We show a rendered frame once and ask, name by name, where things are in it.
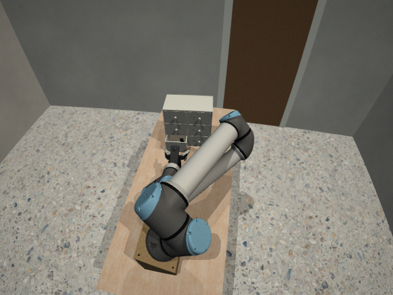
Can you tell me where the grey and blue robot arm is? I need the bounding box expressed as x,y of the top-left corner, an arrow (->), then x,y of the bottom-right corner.
134,110 -> 254,262

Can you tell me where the grey chest of drawers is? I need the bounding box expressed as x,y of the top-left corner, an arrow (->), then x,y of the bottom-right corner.
162,95 -> 213,146

